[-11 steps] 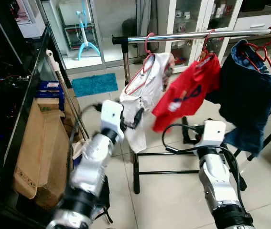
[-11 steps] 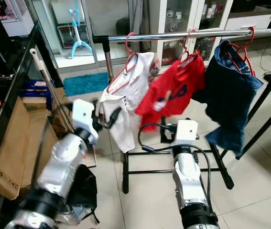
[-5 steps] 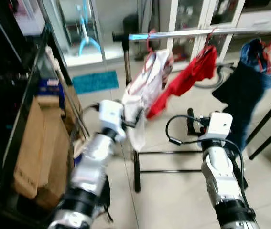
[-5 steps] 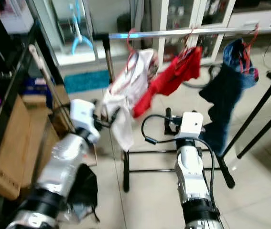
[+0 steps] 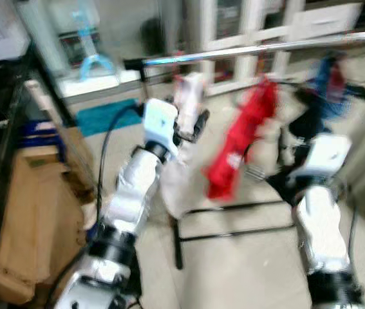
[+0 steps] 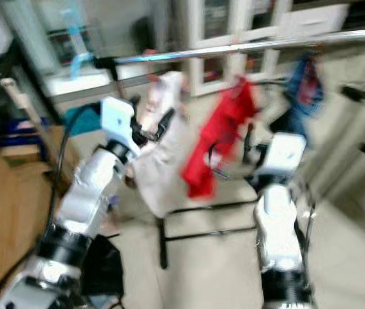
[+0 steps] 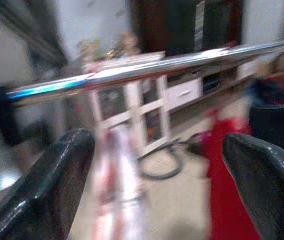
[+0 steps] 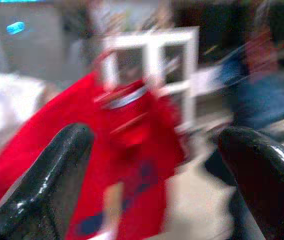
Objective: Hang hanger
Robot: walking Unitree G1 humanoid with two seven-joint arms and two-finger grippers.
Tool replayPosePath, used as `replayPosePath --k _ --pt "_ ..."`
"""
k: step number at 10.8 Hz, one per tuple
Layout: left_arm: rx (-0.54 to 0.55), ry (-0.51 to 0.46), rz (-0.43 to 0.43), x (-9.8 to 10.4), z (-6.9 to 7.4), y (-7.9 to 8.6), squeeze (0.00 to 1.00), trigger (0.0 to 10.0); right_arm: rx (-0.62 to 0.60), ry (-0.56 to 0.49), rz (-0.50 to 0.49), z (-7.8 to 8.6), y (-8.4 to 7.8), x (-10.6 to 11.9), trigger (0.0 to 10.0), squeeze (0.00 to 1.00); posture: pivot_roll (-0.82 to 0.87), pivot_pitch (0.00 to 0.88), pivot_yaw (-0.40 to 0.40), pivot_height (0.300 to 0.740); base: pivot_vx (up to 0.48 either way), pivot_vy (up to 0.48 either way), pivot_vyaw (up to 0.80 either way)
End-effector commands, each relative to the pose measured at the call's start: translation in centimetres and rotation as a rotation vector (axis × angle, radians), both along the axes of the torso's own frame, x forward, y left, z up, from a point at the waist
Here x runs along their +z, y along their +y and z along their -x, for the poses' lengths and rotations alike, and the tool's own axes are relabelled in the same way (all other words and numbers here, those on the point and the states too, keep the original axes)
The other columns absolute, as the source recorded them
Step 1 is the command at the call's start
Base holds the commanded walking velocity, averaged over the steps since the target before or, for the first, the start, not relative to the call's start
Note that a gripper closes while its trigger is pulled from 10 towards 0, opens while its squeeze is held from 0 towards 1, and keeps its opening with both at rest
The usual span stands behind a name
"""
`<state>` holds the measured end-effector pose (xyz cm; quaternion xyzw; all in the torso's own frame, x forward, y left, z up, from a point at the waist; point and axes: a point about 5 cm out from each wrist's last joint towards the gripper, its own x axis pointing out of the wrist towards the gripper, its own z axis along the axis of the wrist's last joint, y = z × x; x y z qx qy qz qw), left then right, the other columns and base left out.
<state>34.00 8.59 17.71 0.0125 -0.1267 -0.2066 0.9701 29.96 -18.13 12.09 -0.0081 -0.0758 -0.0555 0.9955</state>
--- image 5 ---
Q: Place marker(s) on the thin white T-shirt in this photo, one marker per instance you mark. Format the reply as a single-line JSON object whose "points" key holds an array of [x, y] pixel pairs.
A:
{"points": [[182, 187]]}

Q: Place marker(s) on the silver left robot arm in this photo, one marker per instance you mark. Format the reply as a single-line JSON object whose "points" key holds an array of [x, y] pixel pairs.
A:
{"points": [[131, 187]]}

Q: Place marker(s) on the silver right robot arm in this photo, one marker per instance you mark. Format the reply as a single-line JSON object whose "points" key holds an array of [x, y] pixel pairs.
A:
{"points": [[320, 225]]}

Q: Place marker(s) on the red FILA T-shirt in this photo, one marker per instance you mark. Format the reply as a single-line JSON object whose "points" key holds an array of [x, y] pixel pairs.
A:
{"points": [[240, 135]]}

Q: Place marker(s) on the teal floor mat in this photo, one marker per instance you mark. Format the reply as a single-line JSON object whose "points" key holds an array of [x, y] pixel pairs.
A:
{"points": [[105, 116]]}

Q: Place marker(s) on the blue denim shorts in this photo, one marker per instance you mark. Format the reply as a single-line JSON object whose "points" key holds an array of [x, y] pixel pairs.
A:
{"points": [[327, 90]]}

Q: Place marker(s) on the metal clothes rack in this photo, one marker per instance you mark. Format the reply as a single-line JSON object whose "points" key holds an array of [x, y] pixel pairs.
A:
{"points": [[266, 46]]}

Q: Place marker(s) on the light blue stand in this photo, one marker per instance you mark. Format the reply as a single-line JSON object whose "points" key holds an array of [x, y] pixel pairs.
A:
{"points": [[95, 64]]}

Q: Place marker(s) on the white glass-door cabinet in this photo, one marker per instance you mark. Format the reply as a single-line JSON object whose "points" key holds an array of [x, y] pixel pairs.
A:
{"points": [[259, 32]]}

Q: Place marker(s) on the wooden stick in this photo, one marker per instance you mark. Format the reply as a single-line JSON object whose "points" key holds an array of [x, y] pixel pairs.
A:
{"points": [[47, 109]]}

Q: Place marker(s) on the blue box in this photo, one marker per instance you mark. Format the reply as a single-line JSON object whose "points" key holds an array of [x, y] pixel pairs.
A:
{"points": [[37, 132]]}

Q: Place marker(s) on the large cardboard box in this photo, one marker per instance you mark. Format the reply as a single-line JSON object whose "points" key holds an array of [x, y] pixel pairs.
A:
{"points": [[37, 212]]}

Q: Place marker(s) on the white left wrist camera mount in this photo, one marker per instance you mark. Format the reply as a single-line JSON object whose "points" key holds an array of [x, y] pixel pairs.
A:
{"points": [[159, 122]]}

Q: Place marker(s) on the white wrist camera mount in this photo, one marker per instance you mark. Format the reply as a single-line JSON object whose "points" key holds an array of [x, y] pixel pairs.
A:
{"points": [[159, 122], [327, 154]]}

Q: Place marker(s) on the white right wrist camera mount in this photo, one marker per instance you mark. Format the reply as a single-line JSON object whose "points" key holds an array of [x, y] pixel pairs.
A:
{"points": [[327, 154]]}

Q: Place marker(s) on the black shelf frame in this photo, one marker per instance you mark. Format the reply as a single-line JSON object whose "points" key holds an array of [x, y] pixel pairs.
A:
{"points": [[2, 129]]}

